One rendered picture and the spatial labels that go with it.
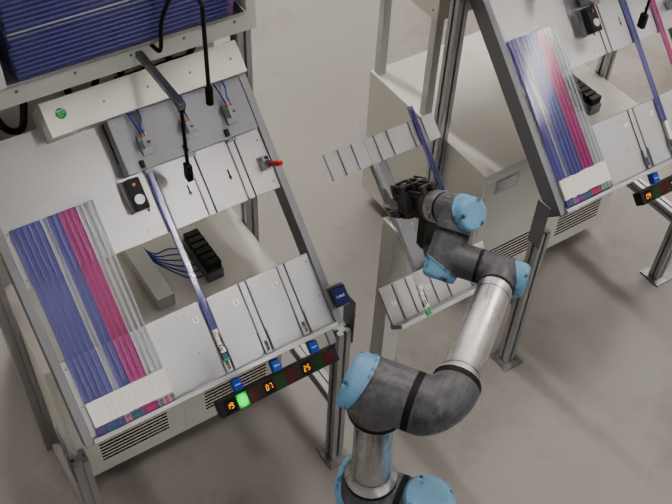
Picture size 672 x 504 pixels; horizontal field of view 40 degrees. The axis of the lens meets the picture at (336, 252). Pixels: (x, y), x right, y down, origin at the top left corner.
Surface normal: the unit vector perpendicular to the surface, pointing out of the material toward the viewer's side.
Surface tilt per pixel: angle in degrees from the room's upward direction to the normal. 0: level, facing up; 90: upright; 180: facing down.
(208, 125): 45
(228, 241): 0
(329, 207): 0
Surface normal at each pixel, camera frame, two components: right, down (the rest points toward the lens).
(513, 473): 0.04, -0.68
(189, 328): 0.40, -0.04
